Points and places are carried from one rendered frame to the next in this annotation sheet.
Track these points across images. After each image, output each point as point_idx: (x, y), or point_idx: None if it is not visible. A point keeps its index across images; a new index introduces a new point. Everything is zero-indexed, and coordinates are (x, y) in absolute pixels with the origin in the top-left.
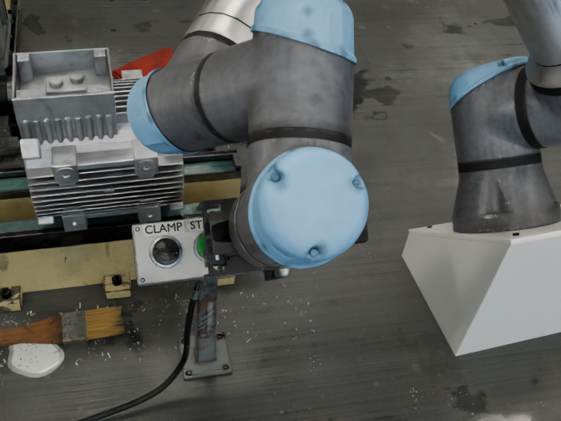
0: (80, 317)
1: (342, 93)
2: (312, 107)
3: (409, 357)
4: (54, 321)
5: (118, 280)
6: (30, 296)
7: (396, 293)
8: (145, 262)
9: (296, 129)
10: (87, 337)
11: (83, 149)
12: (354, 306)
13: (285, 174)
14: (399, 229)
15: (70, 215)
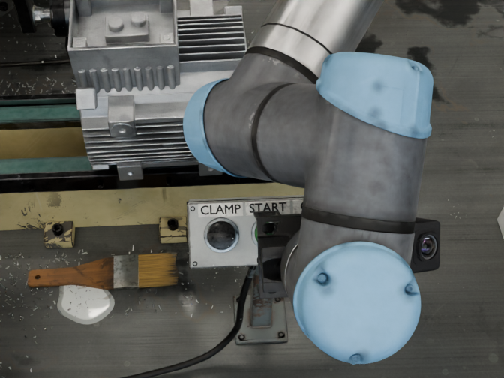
0: (133, 262)
1: (408, 177)
2: (372, 196)
3: (487, 344)
4: (106, 263)
5: (175, 225)
6: (82, 232)
7: (483, 265)
8: (199, 244)
9: (352, 219)
10: (138, 286)
11: (141, 100)
12: (432, 277)
13: (333, 278)
14: (499, 185)
15: (125, 166)
